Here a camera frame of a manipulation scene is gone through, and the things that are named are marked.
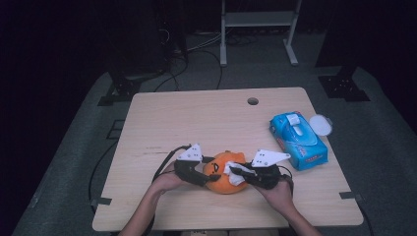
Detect black floor cable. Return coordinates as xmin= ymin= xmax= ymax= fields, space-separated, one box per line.
xmin=88 ymin=141 xmax=119 ymax=206
xmin=196 ymin=48 xmax=224 ymax=90
xmin=153 ymin=55 xmax=191 ymax=93

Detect person's right hand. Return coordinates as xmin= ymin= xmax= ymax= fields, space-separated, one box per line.
xmin=258 ymin=176 xmax=295 ymax=211

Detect white oval pack lid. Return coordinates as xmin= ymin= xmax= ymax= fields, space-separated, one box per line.
xmin=309 ymin=113 xmax=333 ymax=137

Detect black stand base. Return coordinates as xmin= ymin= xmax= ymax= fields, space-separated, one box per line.
xmin=97 ymin=77 xmax=143 ymax=107
xmin=318 ymin=65 xmax=372 ymax=102

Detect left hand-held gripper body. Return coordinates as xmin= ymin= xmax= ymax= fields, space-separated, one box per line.
xmin=173 ymin=143 xmax=212 ymax=188

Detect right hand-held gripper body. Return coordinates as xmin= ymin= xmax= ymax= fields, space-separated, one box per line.
xmin=250 ymin=148 xmax=292 ymax=191

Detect white wet wipe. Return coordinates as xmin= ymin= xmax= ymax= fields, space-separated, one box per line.
xmin=223 ymin=160 xmax=258 ymax=187

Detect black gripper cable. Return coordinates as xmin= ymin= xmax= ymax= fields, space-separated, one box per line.
xmin=151 ymin=144 xmax=193 ymax=183
xmin=278 ymin=165 xmax=295 ymax=192

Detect orange plush toy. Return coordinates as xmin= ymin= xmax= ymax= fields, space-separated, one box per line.
xmin=202 ymin=150 xmax=249 ymax=195

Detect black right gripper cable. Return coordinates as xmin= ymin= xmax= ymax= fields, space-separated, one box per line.
xmin=278 ymin=165 xmax=295 ymax=192

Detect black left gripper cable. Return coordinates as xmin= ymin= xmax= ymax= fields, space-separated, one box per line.
xmin=151 ymin=144 xmax=193 ymax=183

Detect white metal stand frame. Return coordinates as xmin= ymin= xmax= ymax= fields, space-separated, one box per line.
xmin=219 ymin=0 xmax=303 ymax=68

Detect blue wet wipe pack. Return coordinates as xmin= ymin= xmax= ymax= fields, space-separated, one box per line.
xmin=268 ymin=111 xmax=329 ymax=172

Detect white floor cables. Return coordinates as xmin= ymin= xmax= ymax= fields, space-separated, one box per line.
xmin=186 ymin=31 xmax=224 ymax=53

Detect grey tape strip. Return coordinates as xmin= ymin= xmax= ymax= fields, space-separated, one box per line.
xmin=338 ymin=191 xmax=363 ymax=201
xmin=90 ymin=196 xmax=113 ymax=207

